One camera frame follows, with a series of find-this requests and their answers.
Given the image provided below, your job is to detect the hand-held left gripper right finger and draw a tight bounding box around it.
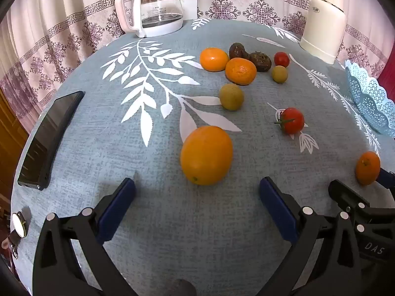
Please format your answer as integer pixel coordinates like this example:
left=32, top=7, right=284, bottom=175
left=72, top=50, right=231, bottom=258
left=259, top=176, right=363, bottom=296

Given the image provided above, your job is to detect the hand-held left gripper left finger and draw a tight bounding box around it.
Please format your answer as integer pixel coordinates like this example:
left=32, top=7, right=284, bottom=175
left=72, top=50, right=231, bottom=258
left=32, top=177, right=138, bottom=296

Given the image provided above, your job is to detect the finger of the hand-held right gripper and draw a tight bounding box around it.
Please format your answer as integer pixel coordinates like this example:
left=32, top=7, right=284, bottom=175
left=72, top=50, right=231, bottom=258
left=377, top=167, right=395, bottom=190
left=329, top=179, right=371, bottom=215

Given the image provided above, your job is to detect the mandarin orange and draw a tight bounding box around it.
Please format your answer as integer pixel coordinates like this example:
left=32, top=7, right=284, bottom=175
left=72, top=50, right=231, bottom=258
left=355, top=151, right=381, bottom=186
left=199, top=47, right=230, bottom=72
left=225, top=57, right=257, bottom=86

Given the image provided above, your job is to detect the light blue plastic basket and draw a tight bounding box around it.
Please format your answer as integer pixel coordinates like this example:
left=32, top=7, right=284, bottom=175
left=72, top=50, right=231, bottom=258
left=345, top=60, right=395, bottom=137

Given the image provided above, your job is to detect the large orange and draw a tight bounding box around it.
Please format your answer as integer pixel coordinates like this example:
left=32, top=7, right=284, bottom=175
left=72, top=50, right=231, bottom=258
left=180, top=125, right=234, bottom=186

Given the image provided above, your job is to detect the red cherry tomato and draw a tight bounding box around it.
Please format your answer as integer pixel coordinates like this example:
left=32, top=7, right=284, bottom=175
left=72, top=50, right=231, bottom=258
left=274, top=52, right=290, bottom=68
left=274, top=107, right=305, bottom=135

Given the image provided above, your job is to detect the small green fruit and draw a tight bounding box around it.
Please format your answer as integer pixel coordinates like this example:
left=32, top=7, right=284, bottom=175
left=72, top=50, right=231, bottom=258
left=272, top=65, right=289, bottom=84
left=219, top=83, right=245, bottom=111

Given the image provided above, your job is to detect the dark brown passion fruit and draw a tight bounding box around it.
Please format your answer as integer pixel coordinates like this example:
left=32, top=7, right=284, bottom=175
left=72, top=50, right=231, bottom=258
left=229, top=42, right=250, bottom=60
left=249, top=52, right=272, bottom=73

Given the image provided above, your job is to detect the grey leaf-print tablecloth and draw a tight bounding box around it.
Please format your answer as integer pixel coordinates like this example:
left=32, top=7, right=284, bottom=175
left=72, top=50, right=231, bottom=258
left=11, top=18, right=395, bottom=296

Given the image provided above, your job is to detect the wristwatch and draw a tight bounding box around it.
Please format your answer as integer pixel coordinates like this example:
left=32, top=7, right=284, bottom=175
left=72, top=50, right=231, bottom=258
left=1, top=211, right=30, bottom=258

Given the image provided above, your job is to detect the black smartphone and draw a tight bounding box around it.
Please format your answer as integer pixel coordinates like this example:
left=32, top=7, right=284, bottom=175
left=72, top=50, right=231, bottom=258
left=18, top=91, right=85, bottom=191

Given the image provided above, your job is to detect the red quilt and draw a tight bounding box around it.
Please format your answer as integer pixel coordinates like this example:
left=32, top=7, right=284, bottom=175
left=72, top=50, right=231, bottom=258
left=378, top=58, right=395, bottom=102

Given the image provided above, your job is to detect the wooden cabinet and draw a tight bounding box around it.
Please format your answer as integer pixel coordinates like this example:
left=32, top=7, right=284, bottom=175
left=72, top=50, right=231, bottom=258
left=0, top=89, right=30, bottom=222

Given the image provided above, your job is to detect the cream thermos jug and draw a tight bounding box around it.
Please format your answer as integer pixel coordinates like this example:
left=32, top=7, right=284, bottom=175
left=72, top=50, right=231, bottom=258
left=300, top=0, right=348, bottom=65

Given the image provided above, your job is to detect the glass kettle with white handle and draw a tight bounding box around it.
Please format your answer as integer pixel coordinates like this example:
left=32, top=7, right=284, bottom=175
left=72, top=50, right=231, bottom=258
left=115, top=0, right=185, bottom=38

